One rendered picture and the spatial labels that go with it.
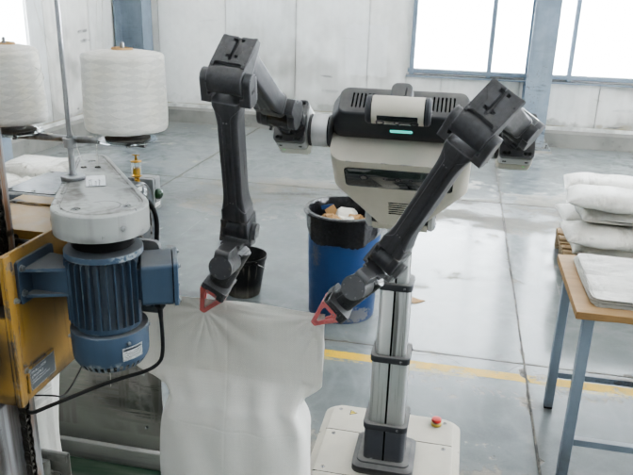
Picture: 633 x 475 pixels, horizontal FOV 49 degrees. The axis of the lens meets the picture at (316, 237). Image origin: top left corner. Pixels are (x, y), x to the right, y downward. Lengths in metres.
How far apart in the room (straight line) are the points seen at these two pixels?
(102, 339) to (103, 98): 0.46
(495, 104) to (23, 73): 0.93
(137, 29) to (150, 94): 8.88
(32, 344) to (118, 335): 0.18
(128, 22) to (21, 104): 8.82
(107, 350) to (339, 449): 1.37
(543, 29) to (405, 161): 7.28
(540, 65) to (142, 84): 7.94
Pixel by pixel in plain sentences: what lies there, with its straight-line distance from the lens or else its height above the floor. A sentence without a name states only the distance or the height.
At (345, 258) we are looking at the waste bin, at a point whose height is 0.42.
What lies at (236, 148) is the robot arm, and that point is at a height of 1.49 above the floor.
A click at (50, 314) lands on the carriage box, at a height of 1.17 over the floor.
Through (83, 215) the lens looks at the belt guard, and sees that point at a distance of 1.29.
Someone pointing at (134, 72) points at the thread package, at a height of 1.65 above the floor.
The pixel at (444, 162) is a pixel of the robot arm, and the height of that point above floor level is 1.50.
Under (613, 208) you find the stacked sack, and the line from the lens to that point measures 4.84.
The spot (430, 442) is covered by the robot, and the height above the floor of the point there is 0.26.
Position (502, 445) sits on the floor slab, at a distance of 3.18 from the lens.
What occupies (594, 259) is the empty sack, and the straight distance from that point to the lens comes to 3.12.
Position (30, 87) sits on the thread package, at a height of 1.61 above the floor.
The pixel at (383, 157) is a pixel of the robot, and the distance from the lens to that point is 1.86.
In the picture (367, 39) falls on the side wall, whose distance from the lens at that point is 9.57.
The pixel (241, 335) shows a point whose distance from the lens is 1.74.
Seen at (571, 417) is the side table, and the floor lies 0.29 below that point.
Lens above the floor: 1.80
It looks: 19 degrees down
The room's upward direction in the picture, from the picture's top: 2 degrees clockwise
